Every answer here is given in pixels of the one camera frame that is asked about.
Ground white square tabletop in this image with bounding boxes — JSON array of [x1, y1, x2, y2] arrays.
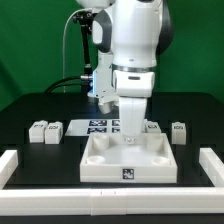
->
[[80, 133, 178, 183]]

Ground black camera on stand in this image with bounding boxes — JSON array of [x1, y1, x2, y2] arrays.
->
[[73, 11, 94, 91]]

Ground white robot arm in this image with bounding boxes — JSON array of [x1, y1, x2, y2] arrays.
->
[[76, 0, 173, 144]]

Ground black cable bundle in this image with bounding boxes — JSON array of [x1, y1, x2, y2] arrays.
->
[[43, 75, 88, 94]]

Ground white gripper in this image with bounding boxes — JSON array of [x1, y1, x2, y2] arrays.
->
[[119, 97, 147, 144]]

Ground white tag sheet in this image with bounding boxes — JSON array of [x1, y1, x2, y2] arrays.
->
[[66, 119, 120, 136]]

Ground white thin cable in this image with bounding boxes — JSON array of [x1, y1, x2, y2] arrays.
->
[[62, 8, 88, 94]]

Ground white U-shaped fence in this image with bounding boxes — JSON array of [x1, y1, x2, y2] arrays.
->
[[0, 148, 224, 216]]

